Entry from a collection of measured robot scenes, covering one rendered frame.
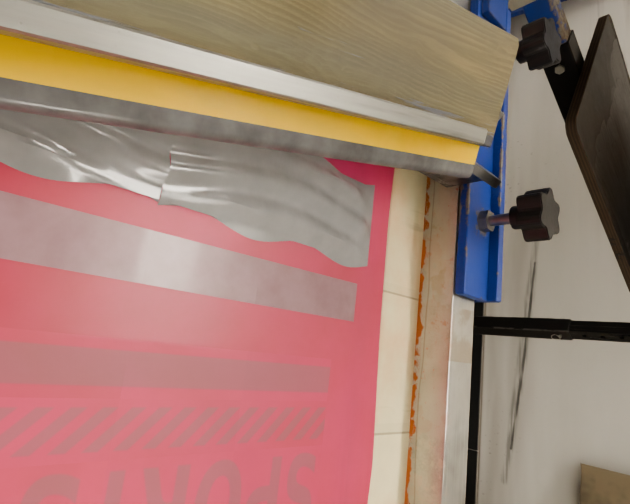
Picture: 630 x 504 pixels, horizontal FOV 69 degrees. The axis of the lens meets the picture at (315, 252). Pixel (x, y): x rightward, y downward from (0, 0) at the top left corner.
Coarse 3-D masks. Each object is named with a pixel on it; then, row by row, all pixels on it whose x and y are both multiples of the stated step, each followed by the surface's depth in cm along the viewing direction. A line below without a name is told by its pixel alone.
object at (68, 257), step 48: (0, 192) 21; (48, 192) 22; (96, 192) 24; (0, 240) 21; (48, 240) 22; (96, 240) 23; (144, 240) 25; (0, 288) 21; (48, 288) 22; (96, 288) 23
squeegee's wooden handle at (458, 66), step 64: (64, 0) 15; (128, 0) 16; (192, 0) 18; (256, 0) 19; (320, 0) 21; (384, 0) 23; (448, 0) 26; (320, 64) 22; (384, 64) 25; (448, 64) 28; (512, 64) 31
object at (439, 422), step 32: (448, 192) 42; (448, 224) 41; (448, 256) 41; (448, 288) 40; (448, 320) 39; (416, 352) 41; (448, 352) 39; (416, 384) 40; (448, 384) 38; (416, 416) 40; (448, 416) 38; (416, 448) 39; (448, 448) 37; (416, 480) 38; (448, 480) 37
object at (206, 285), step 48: (384, 192) 40; (192, 240) 27; (240, 240) 29; (384, 240) 39; (144, 288) 25; (192, 288) 27; (240, 288) 29; (288, 288) 32; (336, 288) 35; (144, 336) 25; (192, 336) 27; (240, 336) 29; (288, 336) 32; (336, 336) 35; (336, 384) 34; (336, 432) 34; (336, 480) 34
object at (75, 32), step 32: (0, 0) 13; (0, 32) 15; (32, 32) 14; (64, 32) 15; (96, 32) 15; (128, 32) 16; (160, 64) 17; (192, 64) 17; (224, 64) 18; (256, 64) 19; (288, 96) 20; (320, 96) 21; (352, 96) 22; (416, 128) 26; (448, 128) 27; (480, 128) 29
